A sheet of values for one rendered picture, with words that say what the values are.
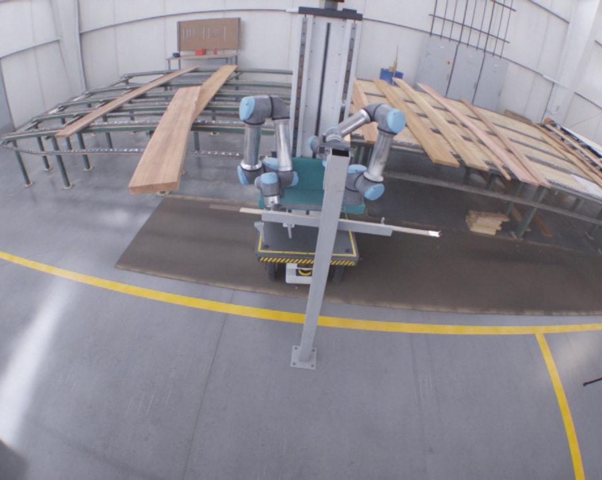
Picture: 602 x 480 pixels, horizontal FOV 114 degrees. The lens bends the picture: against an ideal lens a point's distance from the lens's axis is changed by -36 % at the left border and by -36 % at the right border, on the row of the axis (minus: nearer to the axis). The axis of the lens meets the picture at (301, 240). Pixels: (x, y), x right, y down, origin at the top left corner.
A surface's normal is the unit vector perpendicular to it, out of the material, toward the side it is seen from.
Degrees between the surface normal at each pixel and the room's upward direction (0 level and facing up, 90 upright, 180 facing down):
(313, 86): 90
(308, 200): 0
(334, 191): 90
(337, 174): 90
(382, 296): 0
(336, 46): 90
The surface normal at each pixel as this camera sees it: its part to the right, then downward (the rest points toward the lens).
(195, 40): -0.09, 0.64
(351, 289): 0.08, -0.76
